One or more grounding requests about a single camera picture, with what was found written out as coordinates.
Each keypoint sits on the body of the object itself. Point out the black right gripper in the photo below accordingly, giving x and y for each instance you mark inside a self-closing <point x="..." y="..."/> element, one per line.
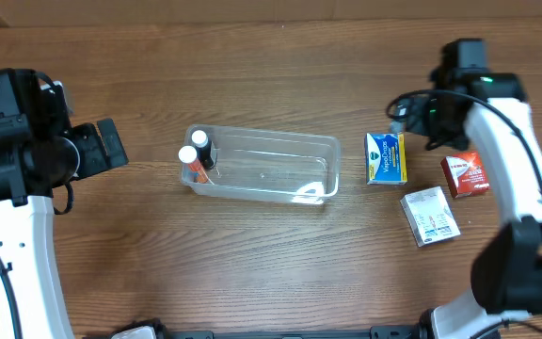
<point x="415" y="119"/>

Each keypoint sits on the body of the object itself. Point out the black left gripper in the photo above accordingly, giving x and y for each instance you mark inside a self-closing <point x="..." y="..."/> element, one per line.
<point x="94" y="149"/>

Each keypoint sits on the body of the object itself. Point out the blue yellow VapoDrops box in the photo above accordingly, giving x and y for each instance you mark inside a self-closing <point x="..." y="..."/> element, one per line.
<point x="385" y="159"/>

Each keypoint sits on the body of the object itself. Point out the orange bottle white cap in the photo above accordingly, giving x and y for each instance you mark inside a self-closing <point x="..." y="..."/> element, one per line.
<point x="188" y="155"/>

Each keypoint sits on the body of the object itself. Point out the black bottle white cap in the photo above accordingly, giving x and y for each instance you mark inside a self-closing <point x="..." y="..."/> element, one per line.
<point x="205" y="148"/>

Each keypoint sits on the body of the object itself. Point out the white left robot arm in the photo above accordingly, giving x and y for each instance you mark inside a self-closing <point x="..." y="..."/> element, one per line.
<point x="40" y="150"/>

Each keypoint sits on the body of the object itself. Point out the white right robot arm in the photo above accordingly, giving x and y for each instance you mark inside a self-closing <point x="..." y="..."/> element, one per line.
<point x="470" y="104"/>

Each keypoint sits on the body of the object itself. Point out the clear plastic container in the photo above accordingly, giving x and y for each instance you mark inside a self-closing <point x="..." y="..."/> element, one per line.
<point x="267" y="166"/>

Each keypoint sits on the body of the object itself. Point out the red medicine box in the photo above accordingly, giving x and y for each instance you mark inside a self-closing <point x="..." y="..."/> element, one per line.
<point x="465" y="174"/>

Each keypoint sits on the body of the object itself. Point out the white medicine box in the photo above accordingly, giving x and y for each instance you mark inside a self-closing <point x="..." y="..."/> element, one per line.
<point x="429" y="216"/>

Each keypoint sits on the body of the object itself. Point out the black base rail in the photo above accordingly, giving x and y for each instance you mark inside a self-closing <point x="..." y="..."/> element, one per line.
<point x="154" y="328"/>

